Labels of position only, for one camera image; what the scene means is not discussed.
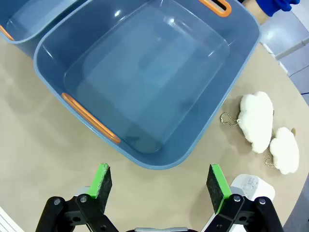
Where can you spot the person's blue garment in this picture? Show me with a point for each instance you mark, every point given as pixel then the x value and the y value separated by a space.
pixel 270 6

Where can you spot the white metal bar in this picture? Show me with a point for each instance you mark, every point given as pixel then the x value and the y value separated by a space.
pixel 293 47

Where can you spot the small white cloud plush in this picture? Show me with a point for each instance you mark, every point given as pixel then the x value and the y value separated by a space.
pixel 285 152

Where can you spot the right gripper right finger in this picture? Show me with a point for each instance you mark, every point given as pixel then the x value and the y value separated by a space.
pixel 217 186

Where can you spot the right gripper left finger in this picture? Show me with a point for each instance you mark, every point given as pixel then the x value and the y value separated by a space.
pixel 100 186

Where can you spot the large white cloud plush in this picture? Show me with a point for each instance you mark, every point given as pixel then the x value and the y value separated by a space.
pixel 257 118

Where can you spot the large blue plastic basket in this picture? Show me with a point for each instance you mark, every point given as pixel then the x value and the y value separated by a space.
pixel 149 79

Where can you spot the white ribbed object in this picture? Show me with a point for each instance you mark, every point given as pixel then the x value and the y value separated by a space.
pixel 7 221

